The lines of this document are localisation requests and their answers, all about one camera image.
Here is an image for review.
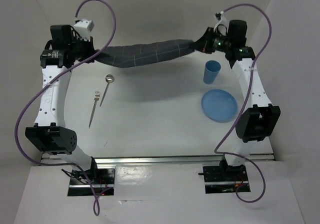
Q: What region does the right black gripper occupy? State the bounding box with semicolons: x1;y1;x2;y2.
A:
190;28;232;55

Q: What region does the dark grey checked cloth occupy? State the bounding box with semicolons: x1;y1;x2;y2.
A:
95;39;195;69

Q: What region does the blue plastic plate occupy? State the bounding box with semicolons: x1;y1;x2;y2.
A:
201;89;238;122

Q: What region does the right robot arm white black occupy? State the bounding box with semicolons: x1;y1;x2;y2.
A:
193;20;281;180

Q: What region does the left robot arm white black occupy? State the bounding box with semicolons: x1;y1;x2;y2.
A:
25;20;99;183

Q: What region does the blue plastic cup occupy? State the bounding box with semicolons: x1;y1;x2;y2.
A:
203;60;221;84

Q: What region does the silver spoon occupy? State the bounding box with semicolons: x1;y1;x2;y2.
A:
99;74;115;107

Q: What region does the silver fork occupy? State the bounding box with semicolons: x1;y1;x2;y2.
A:
88;91;100;128

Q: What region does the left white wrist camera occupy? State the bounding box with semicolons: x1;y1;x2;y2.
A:
73;19;95;41

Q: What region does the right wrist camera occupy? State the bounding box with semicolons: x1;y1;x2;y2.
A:
214;11;228;31

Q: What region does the aluminium table frame rail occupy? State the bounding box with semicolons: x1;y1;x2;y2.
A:
39;54;275;167

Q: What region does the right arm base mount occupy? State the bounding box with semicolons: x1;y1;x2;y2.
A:
198;159;250;194

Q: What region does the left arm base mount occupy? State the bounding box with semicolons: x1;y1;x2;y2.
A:
62;168;116;196

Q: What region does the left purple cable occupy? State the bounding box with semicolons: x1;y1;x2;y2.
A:
14;0;117;216

